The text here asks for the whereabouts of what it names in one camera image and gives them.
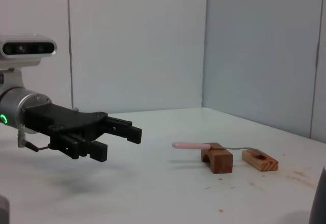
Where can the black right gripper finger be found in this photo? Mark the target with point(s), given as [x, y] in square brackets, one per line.
[3, 211]

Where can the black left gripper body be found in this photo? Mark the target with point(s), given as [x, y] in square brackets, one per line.
[63, 119]

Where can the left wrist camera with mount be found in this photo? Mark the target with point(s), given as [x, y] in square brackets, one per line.
[28, 48]

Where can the grey ceramic cup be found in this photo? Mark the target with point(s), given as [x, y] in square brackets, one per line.
[321, 203]

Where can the flat light wooden block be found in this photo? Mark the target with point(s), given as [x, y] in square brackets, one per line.
[265, 164]

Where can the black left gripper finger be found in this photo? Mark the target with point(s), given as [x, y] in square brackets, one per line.
[127, 132]
[99, 152]

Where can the arched brown wooden block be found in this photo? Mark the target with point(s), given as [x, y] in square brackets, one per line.
[221, 160]

